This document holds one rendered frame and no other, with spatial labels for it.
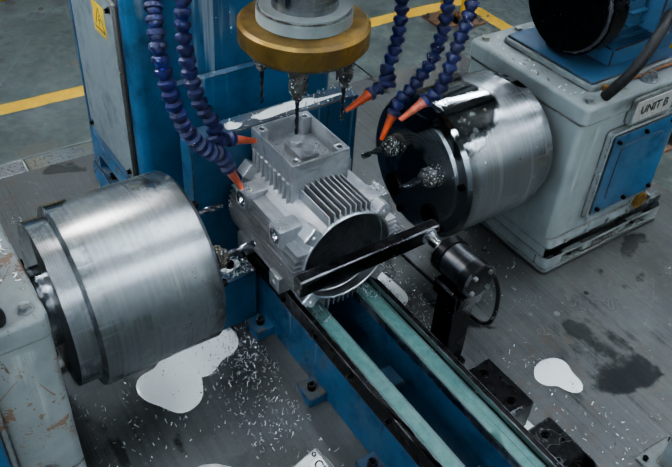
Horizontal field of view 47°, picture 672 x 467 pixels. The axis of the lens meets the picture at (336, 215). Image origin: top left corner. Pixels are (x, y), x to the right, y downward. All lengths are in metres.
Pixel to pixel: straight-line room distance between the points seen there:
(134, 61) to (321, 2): 0.32
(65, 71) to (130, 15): 2.63
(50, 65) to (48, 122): 0.49
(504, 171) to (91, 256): 0.65
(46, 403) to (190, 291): 0.21
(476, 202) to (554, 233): 0.26
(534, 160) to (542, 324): 0.30
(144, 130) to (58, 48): 2.76
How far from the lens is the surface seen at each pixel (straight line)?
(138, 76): 1.21
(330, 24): 1.01
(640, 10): 1.39
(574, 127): 1.34
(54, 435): 1.05
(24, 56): 3.96
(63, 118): 3.44
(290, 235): 1.11
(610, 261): 1.60
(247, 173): 1.20
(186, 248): 0.99
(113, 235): 0.98
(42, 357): 0.95
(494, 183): 1.25
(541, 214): 1.45
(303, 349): 1.24
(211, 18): 1.23
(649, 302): 1.54
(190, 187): 1.21
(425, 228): 1.20
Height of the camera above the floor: 1.79
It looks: 39 degrees down
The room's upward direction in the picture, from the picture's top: 4 degrees clockwise
